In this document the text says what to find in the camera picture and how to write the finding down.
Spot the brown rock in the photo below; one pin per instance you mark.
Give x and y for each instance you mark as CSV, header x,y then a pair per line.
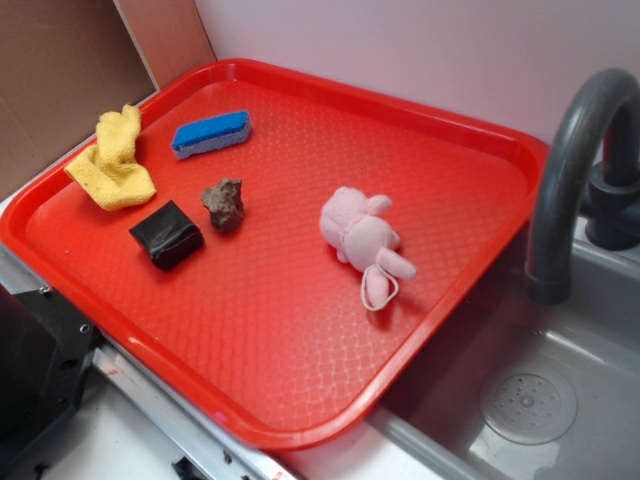
x,y
225,205

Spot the red plastic tray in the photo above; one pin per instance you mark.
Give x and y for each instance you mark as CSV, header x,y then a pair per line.
x,y
262,328

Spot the pink plush bunny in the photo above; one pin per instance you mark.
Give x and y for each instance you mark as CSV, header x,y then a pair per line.
x,y
351,222

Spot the blue sponge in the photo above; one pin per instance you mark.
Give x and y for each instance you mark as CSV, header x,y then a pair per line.
x,y
212,134

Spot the black square block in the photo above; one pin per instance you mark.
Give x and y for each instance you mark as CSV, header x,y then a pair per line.
x,y
168,236

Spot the yellow cloth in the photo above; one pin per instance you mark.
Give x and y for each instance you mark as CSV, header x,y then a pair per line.
x,y
108,170

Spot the grey plastic sink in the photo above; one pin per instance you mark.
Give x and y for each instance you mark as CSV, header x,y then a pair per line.
x,y
592,339

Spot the sink drain cover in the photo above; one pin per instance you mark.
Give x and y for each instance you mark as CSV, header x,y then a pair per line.
x,y
528,404

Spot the grey curved faucet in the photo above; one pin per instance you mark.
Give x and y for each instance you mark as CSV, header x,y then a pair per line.
x,y
592,170

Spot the brown cardboard panel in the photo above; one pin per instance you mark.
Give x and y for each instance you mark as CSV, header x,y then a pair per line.
x,y
63,63

